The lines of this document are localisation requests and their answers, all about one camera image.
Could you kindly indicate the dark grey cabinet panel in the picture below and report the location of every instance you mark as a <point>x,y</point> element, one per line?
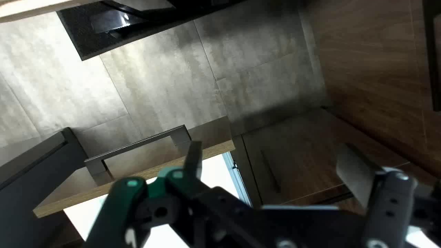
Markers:
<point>32,184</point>

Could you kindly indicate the black gripper right finger with grey pad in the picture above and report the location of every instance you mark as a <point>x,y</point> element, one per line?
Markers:
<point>390,202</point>

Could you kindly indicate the wooden cabinet door narrow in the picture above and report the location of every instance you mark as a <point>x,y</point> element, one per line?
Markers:
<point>312,156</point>

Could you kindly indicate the green black gripper left finger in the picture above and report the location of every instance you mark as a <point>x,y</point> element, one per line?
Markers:
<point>138,202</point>

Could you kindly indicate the large wooden corner cabinet door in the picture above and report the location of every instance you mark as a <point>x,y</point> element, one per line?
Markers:
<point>372,70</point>

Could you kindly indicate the wooden drawer white inside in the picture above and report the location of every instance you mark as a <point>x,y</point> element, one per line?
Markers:
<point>73,191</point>

